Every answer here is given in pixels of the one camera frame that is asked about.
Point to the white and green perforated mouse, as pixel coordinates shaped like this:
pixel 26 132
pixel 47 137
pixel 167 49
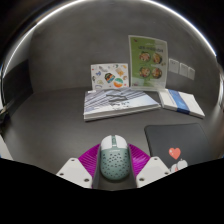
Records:
pixel 115 163

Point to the white wall sockets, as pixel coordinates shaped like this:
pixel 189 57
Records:
pixel 182 69

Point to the grey striped book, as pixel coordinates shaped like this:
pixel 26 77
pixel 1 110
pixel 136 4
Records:
pixel 116 103

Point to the green food menu stand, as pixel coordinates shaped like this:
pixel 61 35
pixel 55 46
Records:
pixel 148 63

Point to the white card with colourful stickers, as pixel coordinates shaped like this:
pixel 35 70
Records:
pixel 110 76

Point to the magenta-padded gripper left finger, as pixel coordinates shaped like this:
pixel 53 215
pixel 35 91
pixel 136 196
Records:
pixel 74 171

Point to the white book with blue band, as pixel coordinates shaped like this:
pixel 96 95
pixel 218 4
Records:
pixel 181 101

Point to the dark mouse pad with heart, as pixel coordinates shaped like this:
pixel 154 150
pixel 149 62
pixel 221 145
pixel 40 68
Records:
pixel 173 136

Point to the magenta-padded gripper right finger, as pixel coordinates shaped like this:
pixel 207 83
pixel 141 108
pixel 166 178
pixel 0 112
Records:
pixel 151 171

